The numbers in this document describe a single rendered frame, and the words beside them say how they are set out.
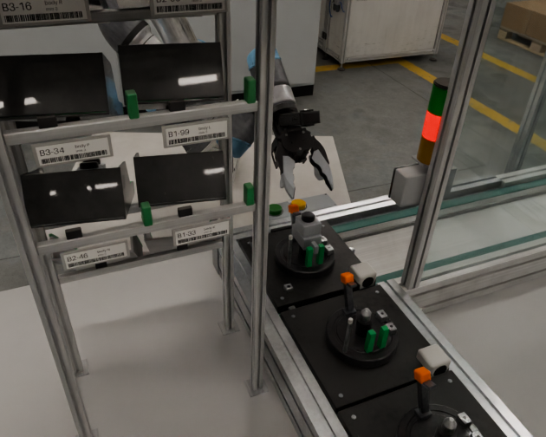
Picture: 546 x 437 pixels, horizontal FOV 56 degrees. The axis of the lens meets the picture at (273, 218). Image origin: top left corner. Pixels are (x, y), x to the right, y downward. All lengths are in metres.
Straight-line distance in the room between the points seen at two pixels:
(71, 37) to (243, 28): 1.24
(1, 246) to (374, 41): 3.85
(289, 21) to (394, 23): 1.48
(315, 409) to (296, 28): 3.69
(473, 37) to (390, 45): 4.61
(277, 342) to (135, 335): 0.34
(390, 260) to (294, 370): 0.46
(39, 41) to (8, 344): 2.94
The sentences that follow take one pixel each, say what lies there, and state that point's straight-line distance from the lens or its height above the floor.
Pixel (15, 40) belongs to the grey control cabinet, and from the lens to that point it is 3.97.
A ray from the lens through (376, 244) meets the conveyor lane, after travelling 1.36.
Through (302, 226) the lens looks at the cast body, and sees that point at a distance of 1.11.
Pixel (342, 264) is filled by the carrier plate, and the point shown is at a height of 0.97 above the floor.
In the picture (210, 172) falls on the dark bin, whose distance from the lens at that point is 0.78.
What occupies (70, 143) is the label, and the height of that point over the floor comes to 1.45.
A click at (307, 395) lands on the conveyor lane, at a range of 0.96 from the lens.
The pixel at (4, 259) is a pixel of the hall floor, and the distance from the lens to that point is 2.95.
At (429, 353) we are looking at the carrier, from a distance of 1.03.
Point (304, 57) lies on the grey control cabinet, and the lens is 4.46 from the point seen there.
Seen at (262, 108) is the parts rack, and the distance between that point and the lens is 0.69.
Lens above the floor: 1.74
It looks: 36 degrees down
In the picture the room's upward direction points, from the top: 3 degrees clockwise
